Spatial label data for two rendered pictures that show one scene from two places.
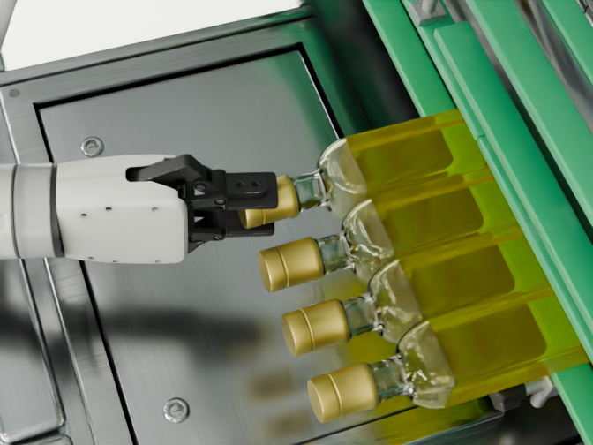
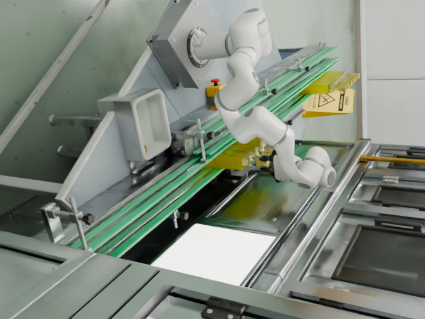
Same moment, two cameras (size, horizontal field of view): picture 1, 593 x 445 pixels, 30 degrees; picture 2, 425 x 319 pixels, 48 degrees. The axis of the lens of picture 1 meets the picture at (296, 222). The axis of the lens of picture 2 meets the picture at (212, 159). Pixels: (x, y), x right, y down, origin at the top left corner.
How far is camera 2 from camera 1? 2.01 m
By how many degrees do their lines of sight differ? 86
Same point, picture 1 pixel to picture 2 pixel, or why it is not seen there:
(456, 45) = (210, 151)
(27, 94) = (276, 230)
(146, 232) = not seen: hidden behind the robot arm
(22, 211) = not seen: hidden behind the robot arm
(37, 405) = (324, 193)
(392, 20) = (198, 185)
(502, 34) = (215, 128)
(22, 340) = (319, 200)
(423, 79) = (207, 177)
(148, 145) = (260, 215)
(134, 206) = not seen: hidden behind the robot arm
